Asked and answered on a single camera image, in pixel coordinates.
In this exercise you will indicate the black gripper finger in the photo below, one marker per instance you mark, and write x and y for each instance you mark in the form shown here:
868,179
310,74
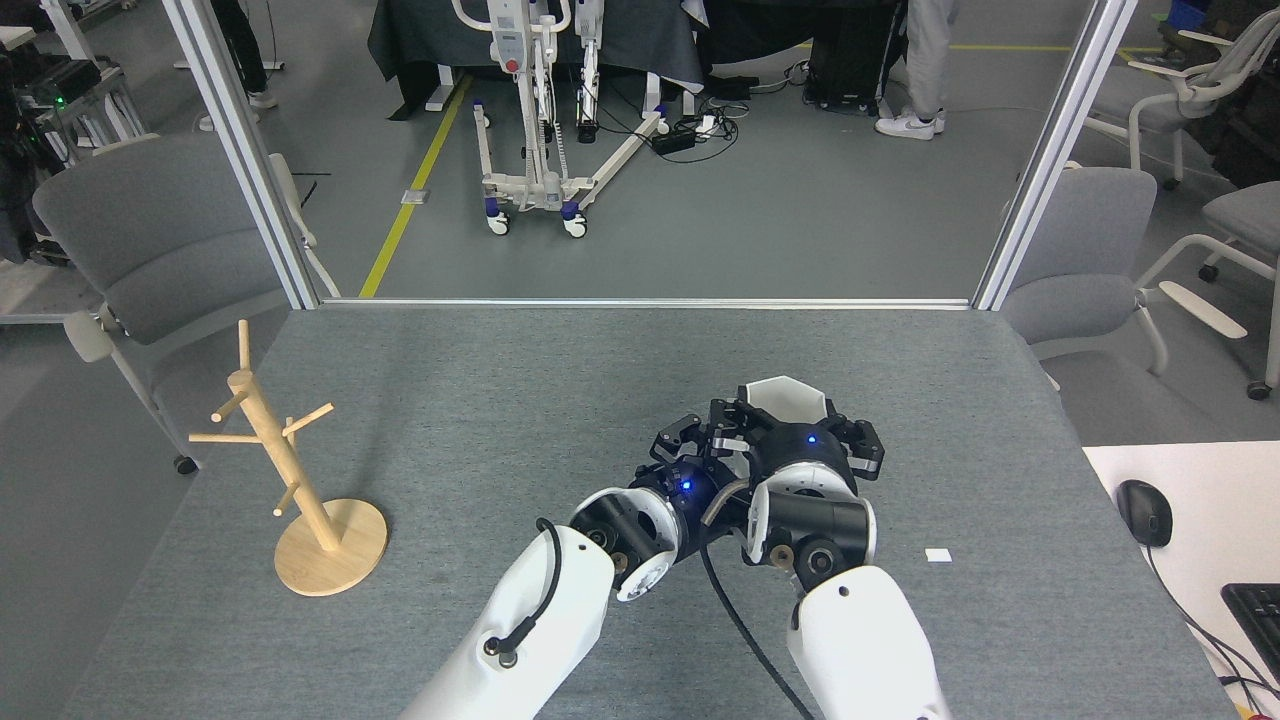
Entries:
730,415
672,440
868,450

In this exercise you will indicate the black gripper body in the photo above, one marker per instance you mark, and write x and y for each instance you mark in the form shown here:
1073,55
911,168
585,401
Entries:
805,445
685,500

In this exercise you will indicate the white faceted cup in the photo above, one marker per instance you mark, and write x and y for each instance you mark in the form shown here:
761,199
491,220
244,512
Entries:
788,395

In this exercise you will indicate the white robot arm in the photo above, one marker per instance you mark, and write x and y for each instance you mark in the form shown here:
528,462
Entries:
540,640
860,650

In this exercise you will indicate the wooden cup rack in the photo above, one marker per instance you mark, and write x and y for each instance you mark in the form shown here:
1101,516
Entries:
265,430

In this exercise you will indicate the black power strip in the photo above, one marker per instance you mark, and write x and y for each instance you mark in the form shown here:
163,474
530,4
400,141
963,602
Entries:
674,141

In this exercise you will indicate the black computer mouse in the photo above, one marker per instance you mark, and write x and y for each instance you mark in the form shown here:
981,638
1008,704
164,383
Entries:
1145,512

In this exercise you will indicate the white desk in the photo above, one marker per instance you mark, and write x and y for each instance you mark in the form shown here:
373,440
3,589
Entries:
1200,470

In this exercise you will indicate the metal floor plate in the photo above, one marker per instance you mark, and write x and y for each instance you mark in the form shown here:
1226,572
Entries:
416,197

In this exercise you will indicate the black cabinet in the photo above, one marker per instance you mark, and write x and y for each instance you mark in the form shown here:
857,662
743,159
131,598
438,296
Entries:
850,60

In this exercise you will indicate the dark covered table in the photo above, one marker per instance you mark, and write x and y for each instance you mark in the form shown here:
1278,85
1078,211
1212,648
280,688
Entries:
640,40

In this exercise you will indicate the person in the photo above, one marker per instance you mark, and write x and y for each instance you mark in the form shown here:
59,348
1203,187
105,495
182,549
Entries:
240,40
930,50

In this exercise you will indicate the black keyboard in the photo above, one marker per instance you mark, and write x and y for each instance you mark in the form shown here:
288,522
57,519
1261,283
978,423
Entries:
1260,620

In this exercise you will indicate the white stand on wheels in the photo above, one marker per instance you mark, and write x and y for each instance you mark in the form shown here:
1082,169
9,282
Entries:
510,40

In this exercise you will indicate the grey chair with white armrest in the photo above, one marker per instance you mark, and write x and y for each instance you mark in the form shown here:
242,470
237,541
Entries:
1250,215

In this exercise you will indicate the white office chair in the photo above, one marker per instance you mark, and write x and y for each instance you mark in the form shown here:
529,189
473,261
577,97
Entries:
1190,95

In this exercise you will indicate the metal equipment cart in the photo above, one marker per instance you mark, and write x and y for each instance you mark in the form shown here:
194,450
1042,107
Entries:
70,85

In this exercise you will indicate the silver frame rail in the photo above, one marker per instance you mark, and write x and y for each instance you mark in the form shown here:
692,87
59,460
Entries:
650,303

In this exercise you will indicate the silver frame post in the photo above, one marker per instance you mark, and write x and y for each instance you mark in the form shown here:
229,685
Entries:
1050,150
240,150

